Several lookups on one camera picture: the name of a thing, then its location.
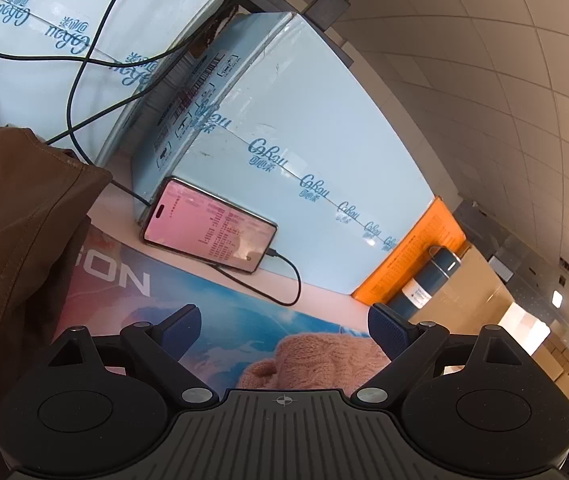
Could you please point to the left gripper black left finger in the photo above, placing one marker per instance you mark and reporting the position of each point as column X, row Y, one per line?
column 151, row 354

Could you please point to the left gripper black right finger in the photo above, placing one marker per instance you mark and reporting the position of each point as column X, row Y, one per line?
column 412, row 350

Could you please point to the pink knitted sweater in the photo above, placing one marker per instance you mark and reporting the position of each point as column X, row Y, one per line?
column 313, row 361

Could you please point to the dark blue vacuum bottle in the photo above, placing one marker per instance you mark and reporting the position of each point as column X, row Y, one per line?
column 441, row 265

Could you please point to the brown cardboard box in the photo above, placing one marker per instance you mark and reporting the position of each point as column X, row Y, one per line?
column 473, row 297

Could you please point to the colourful printed desk mat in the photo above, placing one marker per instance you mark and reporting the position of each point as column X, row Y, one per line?
column 114, row 286

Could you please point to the orange cardboard box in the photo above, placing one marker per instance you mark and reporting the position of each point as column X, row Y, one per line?
column 437, row 227

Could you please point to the white paper bag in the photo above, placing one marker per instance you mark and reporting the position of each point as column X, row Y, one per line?
column 529, row 332

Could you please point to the smartphone with pink screen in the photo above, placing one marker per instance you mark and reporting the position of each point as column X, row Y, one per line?
column 198, row 224

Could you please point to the brown leather garment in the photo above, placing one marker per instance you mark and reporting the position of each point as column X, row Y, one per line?
column 45, row 196

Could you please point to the light blue box right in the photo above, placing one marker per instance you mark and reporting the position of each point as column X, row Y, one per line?
column 273, row 121

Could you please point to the light blue box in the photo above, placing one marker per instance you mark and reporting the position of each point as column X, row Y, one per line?
column 68, row 68
column 273, row 121

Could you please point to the light blue box left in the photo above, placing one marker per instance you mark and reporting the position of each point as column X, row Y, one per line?
column 68, row 68

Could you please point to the black power adapter right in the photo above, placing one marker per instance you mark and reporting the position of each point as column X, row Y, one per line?
column 324, row 13

